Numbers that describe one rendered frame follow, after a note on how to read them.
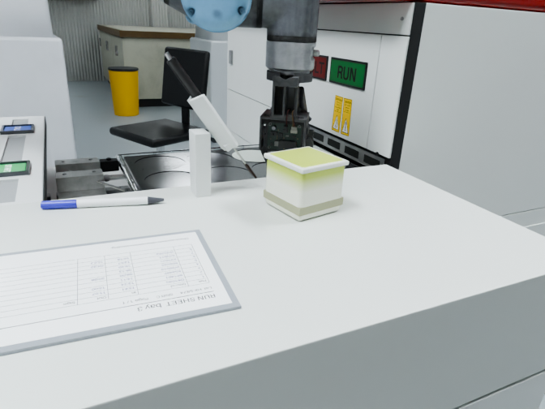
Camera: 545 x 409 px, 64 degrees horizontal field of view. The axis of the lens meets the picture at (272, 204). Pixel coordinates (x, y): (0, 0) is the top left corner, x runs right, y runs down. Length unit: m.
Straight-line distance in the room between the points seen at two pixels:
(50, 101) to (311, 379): 2.58
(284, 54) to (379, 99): 0.21
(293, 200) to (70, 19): 8.60
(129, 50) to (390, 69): 5.72
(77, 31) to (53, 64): 6.25
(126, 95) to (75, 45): 3.36
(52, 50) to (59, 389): 2.55
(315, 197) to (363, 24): 0.41
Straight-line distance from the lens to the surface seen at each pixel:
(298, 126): 0.67
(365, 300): 0.39
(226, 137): 0.57
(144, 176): 0.87
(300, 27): 0.67
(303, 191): 0.50
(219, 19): 0.52
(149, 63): 6.42
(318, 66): 0.96
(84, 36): 9.05
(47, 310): 0.39
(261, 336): 0.34
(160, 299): 0.38
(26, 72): 2.80
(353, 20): 0.87
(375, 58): 0.81
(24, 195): 0.65
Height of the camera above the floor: 1.18
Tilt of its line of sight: 23 degrees down
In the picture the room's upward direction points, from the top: 3 degrees clockwise
